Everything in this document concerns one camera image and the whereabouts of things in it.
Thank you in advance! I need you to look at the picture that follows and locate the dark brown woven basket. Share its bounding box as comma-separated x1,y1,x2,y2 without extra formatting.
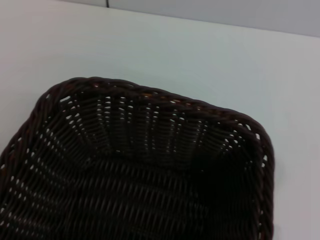
0,76,276,240

